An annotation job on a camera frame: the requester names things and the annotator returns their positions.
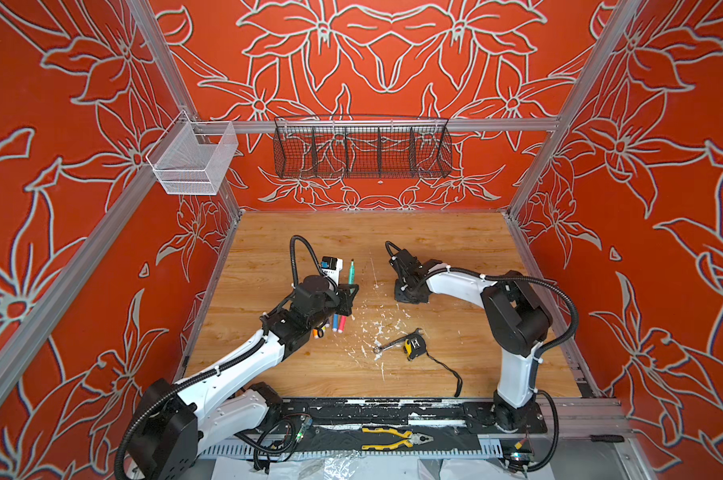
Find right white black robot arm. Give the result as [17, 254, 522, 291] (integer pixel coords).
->
[385, 241, 579, 433]

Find green marker pen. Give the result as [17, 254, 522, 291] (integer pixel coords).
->
[348, 259, 355, 284]

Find silver wrench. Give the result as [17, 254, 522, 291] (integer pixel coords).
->
[373, 328, 423, 353]

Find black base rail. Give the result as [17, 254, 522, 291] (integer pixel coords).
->
[226, 397, 549, 436]

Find yellow black tape measure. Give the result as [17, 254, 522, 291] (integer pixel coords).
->
[403, 333, 427, 361]

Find black wire basket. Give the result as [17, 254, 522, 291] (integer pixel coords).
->
[273, 114, 453, 180]

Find yellow handled pliers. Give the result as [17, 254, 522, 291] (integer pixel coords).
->
[360, 427, 435, 451]

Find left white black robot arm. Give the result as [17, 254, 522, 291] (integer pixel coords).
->
[113, 235, 359, 479]

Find white wire basket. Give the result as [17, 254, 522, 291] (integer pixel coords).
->
[145, 111, 239, 196]

